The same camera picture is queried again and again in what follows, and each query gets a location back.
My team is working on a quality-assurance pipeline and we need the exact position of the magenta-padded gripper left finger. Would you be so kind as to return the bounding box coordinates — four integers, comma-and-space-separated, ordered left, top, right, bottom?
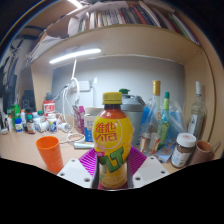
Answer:
57, 148, 100, 189

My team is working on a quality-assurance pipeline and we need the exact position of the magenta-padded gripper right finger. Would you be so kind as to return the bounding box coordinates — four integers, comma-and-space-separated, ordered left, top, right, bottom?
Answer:
126, 146, 170, 188

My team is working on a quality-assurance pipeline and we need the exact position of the yellow drink bottle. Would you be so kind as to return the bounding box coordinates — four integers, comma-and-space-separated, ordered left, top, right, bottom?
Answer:
92, 91, 134, 190

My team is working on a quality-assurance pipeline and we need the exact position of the orange plastic cup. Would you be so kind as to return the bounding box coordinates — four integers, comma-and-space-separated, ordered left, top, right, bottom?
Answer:
35, 135, 65, 174

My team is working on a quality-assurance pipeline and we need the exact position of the clear glass bottle gold cap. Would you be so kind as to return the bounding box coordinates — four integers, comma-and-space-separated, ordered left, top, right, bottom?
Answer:
139, 80, 162, 156

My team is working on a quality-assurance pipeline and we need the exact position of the brown jar with white lid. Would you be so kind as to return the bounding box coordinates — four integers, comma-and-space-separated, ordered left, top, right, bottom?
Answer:
170, 132, 197, 169

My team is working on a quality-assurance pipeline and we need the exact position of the blue and white carton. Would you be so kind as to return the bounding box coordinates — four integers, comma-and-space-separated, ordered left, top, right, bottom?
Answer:
83, 106, 104, 143

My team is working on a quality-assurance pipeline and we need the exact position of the magenta pouch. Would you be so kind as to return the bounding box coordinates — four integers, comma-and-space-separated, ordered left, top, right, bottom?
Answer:
72, 105, 86, 135

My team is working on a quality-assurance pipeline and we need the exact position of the small white jar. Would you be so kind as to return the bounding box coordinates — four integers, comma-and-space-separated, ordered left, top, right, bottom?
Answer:
47, 113, 58, 134

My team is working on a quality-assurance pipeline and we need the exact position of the brown mug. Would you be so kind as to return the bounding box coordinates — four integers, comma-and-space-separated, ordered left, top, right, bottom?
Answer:
189, 139, 214, 166

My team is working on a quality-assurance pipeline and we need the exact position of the clear blue plastic bag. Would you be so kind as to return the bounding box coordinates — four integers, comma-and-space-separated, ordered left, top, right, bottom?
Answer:
141, 99, 188, 143

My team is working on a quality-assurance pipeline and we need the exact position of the small dark bottle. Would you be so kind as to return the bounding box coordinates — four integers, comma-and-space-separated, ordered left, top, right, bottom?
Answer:
26, 114, 36, 135

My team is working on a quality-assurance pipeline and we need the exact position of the tall clear glass bottle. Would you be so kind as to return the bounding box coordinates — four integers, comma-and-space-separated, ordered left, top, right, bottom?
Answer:
187, 80, 207, 140

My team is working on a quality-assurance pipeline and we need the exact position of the red and white container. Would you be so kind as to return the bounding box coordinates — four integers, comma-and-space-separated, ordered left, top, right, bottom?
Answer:
42, 99, 56, 117

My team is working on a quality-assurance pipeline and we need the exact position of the small blue and white bottle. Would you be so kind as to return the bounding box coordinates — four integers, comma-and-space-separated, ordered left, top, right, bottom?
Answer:
14, 117, 24, 133

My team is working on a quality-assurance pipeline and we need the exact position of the under-shelf light bar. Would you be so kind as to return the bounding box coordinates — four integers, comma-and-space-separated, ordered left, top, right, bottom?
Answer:
49, 48, 103, 65

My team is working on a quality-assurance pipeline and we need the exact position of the wooden shelf unit with books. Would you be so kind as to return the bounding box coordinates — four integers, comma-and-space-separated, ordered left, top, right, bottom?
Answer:
18, 0, 218, 144

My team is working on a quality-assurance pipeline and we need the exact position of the ceiling light tube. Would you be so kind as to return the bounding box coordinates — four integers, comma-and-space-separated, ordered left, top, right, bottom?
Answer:
68, 0, 84, 9

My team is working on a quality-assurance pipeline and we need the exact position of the white wall outlet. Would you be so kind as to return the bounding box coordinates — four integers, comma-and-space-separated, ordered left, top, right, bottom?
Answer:
69, 79, 92, 93

